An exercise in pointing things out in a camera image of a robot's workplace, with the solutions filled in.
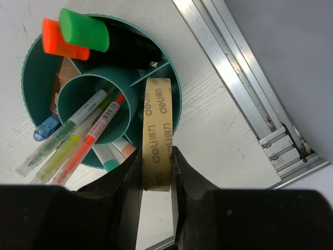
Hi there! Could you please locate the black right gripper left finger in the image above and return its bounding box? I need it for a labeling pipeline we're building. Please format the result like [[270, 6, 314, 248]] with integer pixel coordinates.
[[1, 149, 143, 249]]

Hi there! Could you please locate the pink cap white marker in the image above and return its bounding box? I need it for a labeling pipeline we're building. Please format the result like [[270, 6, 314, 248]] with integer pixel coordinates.
[[112, 137, 136, 158]]

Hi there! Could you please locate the pink pen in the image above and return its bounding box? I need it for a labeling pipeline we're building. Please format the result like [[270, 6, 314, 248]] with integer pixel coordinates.
[[51, 94, 125, 185]]

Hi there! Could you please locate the beige tape roll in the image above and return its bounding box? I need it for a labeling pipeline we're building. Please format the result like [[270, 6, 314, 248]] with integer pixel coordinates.
[[142, 78, 173, 192]]

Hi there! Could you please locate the aluminium frame rail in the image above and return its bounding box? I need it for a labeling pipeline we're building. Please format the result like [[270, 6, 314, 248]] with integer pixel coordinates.
[[174, 1, 331, 189]]

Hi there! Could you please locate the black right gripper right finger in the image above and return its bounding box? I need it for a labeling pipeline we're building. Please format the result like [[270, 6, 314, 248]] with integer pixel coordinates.
[[171, 147, 332, 249]]

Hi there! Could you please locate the teal round organizer container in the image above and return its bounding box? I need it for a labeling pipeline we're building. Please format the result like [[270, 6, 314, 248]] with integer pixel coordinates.
[[16, 9, 181, 176]]

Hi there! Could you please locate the teal cap white marker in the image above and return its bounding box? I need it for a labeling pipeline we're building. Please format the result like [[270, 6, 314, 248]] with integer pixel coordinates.
[[93, 144, 119, 172]]

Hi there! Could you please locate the green black highlighter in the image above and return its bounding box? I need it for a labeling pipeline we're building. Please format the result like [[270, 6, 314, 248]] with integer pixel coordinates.
[[59, 8, 162, 70]]

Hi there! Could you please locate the yellow pen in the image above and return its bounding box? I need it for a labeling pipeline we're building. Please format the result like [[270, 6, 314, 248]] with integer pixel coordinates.
[[30, 97, 114, 184]]

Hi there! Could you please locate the orange black highlighter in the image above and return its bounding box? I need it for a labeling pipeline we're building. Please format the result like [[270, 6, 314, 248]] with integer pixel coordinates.
[[42, 18, 90, 61]]

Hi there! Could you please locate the yellow cap white marker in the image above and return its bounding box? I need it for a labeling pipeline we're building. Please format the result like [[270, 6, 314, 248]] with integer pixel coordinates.
[[107, 144, 126, 165]]

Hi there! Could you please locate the thin green pen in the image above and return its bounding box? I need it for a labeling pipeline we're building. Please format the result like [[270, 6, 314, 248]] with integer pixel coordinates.
[[16, 90, 108, 177]]

